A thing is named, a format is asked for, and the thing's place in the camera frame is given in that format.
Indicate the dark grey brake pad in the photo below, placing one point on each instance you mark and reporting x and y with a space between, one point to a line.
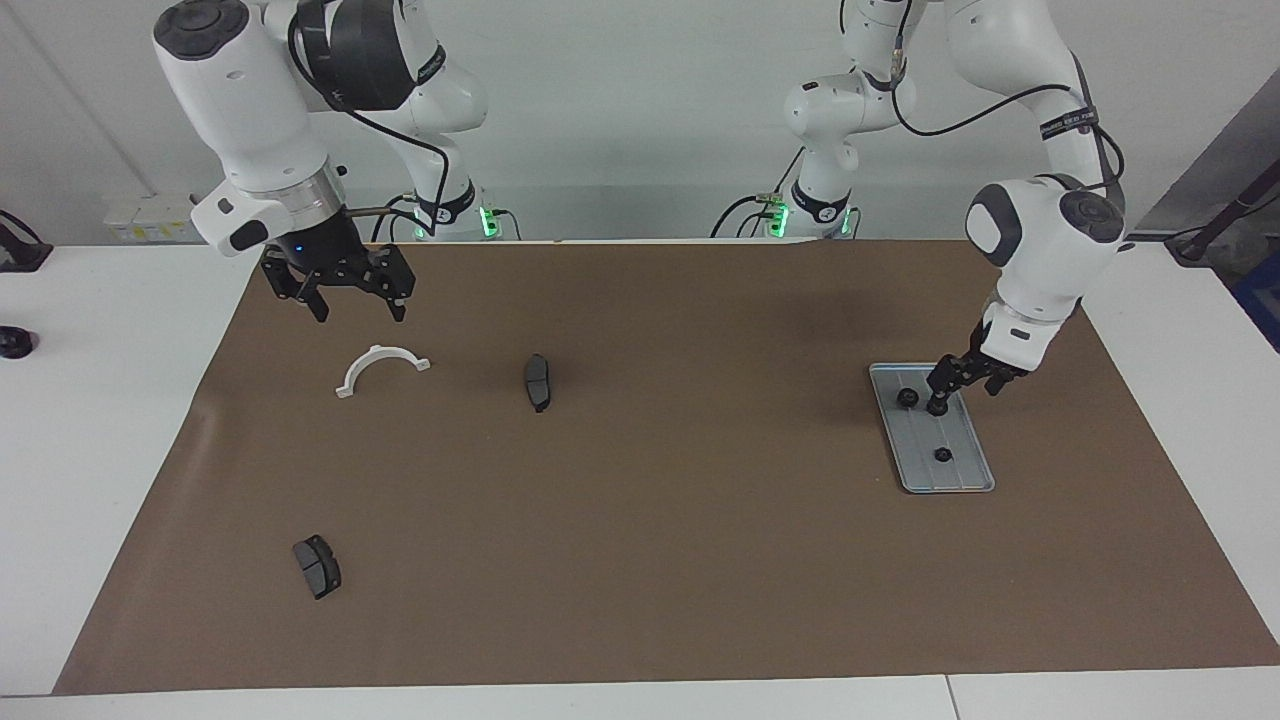
538 382
318 568

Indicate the black clamp stand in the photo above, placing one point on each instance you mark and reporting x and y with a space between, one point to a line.
20 250

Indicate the black tripod mount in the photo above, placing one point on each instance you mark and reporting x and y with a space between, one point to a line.
1215 230

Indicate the black round knob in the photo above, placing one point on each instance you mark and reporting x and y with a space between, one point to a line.
15 343

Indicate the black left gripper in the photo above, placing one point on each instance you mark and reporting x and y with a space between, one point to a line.
990 355

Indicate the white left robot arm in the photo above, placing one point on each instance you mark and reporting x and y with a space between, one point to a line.
1045 250

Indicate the brown paper table mat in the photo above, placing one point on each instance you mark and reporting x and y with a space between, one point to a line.
680 550

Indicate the silver metal tray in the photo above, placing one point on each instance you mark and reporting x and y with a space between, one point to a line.
935 480

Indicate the white wall socket box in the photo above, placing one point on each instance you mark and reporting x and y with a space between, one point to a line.
160 218

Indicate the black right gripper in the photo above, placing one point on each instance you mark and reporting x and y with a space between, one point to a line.
325 255

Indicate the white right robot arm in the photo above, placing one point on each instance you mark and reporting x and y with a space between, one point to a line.
250 100

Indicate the blue box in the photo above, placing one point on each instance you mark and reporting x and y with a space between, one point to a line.
1262 310

